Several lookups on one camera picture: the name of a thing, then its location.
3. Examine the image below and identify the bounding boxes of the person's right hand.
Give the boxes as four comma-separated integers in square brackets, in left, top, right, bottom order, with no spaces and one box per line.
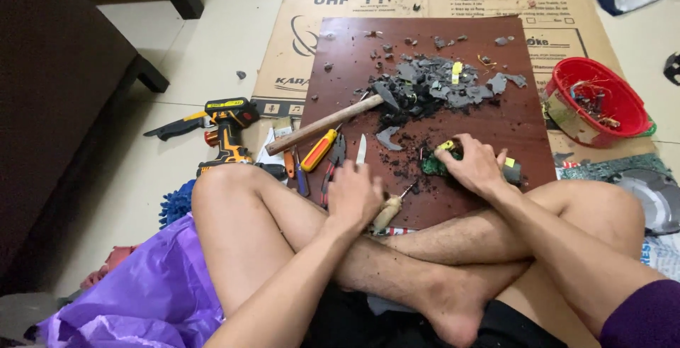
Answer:
[433,134,509,198]

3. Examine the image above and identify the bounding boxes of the person's left hand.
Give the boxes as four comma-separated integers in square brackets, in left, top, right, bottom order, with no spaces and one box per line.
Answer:
[326,159,387,228]

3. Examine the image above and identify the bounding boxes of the green electronic component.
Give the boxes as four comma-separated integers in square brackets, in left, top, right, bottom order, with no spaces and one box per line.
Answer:
[420,140,463,178]

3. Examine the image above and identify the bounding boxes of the grey part with yellow tag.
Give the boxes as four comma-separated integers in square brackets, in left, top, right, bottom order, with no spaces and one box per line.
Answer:
[499,157,524,185]

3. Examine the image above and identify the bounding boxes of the red black pliers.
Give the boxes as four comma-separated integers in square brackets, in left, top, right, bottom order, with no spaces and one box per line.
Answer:
[320,133,347,208]

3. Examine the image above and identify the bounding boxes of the brown wooden board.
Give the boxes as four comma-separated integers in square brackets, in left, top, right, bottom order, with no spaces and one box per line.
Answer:
[289,15,559,232]

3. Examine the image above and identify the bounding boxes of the curved grey plastic fragment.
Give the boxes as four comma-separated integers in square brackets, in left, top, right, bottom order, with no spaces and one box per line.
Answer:
[376,126,404,152]

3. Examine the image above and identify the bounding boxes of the white paper packet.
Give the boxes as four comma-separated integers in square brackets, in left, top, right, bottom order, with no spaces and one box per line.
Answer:
[255,127,290,185]

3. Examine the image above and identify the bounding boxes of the pile of grey debris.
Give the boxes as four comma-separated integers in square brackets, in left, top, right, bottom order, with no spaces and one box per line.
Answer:
[353,53,529,125]

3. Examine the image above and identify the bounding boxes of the person's left leg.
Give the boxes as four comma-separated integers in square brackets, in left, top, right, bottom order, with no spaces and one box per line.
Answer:
[191,163,532,348]

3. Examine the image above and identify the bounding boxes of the person's leg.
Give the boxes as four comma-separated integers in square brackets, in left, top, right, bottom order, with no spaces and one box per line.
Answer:
[191,163,532,348]
[372,179,647,348]

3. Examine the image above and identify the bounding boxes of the person's right leg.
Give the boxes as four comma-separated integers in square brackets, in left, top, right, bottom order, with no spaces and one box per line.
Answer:
[372,179,647,348]

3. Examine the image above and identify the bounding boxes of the black shorts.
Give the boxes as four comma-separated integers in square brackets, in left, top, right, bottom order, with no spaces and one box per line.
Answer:
[300,281,569,348]

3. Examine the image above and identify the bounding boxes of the red plastic basket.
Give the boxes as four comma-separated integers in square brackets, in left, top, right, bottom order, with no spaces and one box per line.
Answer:
[542,57,656,149]

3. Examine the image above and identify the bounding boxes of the blue microfibre duster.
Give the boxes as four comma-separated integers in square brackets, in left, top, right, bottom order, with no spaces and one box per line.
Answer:
[158,179,198,230]

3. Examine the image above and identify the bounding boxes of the grey metal disc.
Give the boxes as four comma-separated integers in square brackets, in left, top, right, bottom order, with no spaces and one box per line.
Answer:
[611,169,680,237]

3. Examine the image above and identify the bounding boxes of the black yellow utility knife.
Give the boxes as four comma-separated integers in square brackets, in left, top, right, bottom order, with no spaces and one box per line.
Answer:
[142,111,211,142]

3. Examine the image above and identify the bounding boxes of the printed white sack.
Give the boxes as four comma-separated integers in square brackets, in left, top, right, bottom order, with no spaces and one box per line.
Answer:
[639,231,680,282]

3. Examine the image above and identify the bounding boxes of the black object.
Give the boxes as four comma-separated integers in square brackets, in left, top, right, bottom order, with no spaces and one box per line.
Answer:
[663,52,680,86]

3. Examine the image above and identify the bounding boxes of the purple sleeve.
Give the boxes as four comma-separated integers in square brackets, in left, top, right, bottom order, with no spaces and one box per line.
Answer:
[599,279,680,348]

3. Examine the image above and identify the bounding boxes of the purple plastic bag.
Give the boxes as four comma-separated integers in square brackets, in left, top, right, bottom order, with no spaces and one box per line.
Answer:
[37,212,225,348]

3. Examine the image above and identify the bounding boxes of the dark wooden table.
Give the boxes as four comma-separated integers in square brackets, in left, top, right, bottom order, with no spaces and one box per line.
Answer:
[0,0,171,297]

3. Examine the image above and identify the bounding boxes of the wooden handle screwdriver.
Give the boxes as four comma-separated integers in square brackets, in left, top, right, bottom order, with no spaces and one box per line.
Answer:
[371,179,419,233]

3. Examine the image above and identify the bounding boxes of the blue handle tool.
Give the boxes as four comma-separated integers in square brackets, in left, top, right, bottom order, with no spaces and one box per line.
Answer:
[294,148,310,198]

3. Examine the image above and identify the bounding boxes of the yellow orange handle screwdriver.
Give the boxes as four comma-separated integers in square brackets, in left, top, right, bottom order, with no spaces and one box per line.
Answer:
[300,123,343,173]

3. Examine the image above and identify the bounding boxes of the wooden handle hammer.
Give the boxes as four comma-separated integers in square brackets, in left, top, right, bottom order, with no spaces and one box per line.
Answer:
[265,81,402,157]

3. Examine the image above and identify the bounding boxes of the wooden handle paint brush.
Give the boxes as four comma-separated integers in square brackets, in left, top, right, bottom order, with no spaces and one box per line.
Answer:
[272,117,294,144]

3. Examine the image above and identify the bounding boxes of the tangle of scrap wires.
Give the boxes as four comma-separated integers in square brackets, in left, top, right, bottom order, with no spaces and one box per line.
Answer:
[567,78,622,129]

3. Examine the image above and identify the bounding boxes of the yellow black cordless drill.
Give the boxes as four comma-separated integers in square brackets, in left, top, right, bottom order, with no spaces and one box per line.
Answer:
[197,97,261,176]

